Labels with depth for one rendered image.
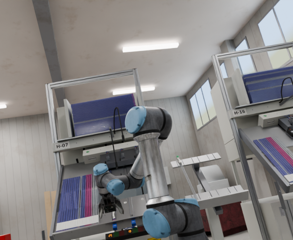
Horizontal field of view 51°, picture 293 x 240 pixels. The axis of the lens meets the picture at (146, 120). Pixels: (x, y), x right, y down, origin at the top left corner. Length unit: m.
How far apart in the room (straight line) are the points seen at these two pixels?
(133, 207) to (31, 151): 7.69
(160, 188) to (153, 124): 0.26
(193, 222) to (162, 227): 0.17
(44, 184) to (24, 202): 0.69
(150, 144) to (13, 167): 8.38
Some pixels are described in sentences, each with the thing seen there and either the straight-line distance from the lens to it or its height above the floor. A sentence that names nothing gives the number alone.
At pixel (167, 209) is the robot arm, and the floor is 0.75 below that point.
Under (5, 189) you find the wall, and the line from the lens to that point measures 9.47.
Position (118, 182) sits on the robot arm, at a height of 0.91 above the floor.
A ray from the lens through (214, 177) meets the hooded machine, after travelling 8.07.
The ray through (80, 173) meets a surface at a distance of 2.36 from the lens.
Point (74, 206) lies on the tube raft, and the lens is 2.08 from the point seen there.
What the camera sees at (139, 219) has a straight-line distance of 1.90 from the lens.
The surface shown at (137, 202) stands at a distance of 1.99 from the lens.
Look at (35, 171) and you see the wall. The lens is 9.38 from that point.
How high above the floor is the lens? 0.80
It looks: 15 degrees up
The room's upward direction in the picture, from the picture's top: 12 degrees counter-clockwise
